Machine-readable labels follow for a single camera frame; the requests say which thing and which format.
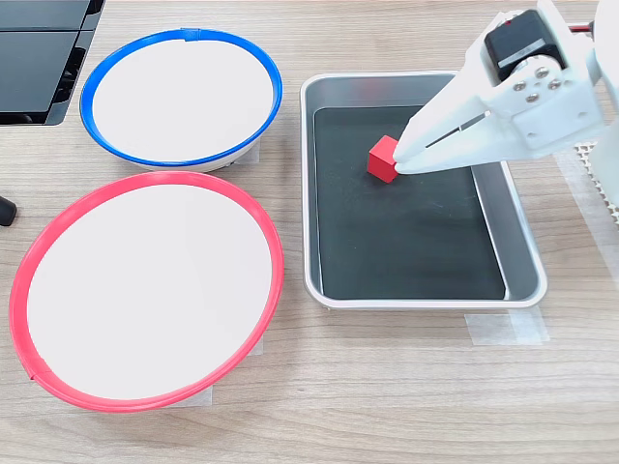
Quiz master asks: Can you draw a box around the small red cube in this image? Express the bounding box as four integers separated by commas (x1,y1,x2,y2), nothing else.
367,134,401,185

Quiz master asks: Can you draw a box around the steel tray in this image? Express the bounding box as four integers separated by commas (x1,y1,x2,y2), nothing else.
299,71,549,311

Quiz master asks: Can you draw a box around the black tray mat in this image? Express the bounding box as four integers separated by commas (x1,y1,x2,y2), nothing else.
312,105,507,302

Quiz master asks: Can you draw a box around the clear tape strip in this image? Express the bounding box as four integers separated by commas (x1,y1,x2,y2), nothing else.
463,307,551,346
162,385,215,409

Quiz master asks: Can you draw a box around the white plate with blue rim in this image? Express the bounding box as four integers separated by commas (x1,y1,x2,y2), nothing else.
79,27,283,174

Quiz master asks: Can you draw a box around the white plate with red rim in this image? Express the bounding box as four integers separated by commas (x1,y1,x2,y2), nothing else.
8,169,285,414

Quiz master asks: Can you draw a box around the black electronic device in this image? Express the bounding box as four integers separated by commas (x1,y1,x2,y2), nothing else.
0,0,107,128

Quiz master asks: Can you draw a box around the small black rounded object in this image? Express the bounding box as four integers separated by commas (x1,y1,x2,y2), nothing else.
0,194,18,228

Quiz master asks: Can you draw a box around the pale perforated base plate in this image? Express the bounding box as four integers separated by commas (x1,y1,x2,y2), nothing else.
573,140,619,226

